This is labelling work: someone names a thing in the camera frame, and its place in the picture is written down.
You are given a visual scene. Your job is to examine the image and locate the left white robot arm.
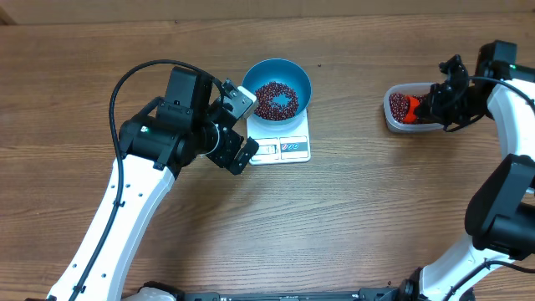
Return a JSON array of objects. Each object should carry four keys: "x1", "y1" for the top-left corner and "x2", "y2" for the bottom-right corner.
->
[{"x1": 47, "y1": 88, "x2": 258, "y2": 300}]

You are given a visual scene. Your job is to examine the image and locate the clear plastic food container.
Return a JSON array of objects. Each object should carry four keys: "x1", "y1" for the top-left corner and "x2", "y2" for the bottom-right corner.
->
[{"x1": 383, "y1": 82, "x2": 443, "y2": 134}]

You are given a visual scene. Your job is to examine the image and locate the red measuring scoop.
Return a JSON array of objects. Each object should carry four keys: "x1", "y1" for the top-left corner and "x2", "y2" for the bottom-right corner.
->
[{"x1": 402, "y1": 95, "x2": 420, "y2": 124}]

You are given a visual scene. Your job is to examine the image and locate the white digital kitchen scale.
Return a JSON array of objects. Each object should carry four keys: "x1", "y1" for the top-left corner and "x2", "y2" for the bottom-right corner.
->
[{"x1": 247, "y1": 110, "x2": 312, "y2": 166}]

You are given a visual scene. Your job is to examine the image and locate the teal plastic bowl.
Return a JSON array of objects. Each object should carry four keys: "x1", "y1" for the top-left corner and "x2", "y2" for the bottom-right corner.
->
[{"x1": 242, "y1": 59, "x2": 313, "y2": 118}]

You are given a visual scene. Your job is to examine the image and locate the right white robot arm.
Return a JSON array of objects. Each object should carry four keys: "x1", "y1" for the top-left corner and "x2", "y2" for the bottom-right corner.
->
[{"x1": 398, "y1": 40, "x2": 534, "y2": 300}]

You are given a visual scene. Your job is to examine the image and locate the red adzuki beans in container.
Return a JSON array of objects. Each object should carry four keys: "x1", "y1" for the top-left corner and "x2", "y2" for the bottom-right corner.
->
[{"x1": 389, "y1": 93, "x2": 425, "y2": 124}]

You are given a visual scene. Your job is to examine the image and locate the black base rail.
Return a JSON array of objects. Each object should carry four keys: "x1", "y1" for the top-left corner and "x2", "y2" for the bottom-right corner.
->
[{"x1": 121, "y1": 281, "x2": 427, "y2": 301}]

